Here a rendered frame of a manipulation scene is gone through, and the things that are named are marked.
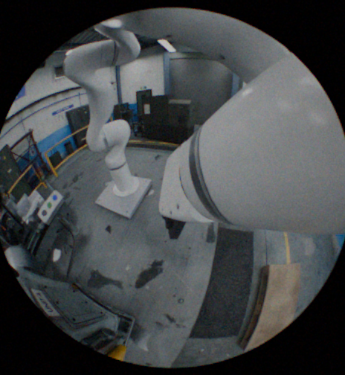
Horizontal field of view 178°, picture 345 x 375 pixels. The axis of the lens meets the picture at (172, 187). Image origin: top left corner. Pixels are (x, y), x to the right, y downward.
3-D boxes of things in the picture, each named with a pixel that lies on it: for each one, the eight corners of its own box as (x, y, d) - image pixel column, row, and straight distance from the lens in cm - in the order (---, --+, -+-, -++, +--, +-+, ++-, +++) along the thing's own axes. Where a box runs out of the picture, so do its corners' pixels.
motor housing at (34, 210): (42, 236, 89) (20, 219, 82) (36, 225, 106) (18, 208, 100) (56, 212, 87) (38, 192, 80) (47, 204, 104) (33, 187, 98)
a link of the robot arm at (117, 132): (105, 164, 72) (91, 128, 65) (131, 152, 75) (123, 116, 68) (110, 173, 62) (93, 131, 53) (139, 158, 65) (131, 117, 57)
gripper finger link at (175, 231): (187, 189, 14) (172, 190, 19) (177, 246, 15) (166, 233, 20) (195, 190, 15) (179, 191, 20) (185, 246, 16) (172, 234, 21)
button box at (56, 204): (48, 225, 69) (44, 223, 64) (40, 216, 72) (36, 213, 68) (65, 200, 69) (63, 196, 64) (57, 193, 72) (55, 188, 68)
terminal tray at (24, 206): (24, 220, 87) (16, 212, 85) (22, 214, 97) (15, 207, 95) (33, 204, 85) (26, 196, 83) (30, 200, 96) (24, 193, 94)
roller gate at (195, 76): (233, 130, 714) (242, 62, 764) (235, 132, 665) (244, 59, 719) (170, 120, 733) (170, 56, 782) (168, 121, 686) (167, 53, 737)
